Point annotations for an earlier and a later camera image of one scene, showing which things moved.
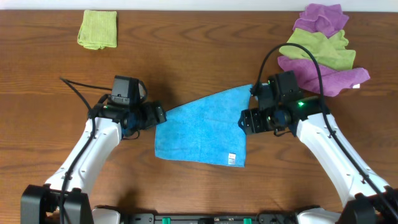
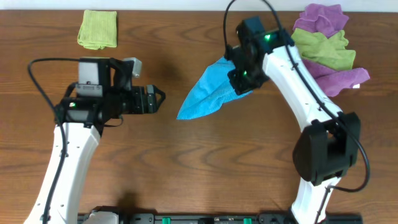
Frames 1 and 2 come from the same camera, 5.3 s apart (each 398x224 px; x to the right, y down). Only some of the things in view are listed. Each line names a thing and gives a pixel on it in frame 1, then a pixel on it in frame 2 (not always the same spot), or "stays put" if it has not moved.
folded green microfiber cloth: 99,30 stays put
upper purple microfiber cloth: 323,18 stays put
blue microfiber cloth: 206,130 -> 213,88
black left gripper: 158,114 -> 144,99
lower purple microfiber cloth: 333,80 stays put
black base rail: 260,218 stays put
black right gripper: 247,121 -> 237,80
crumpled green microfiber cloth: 329,52 stays put
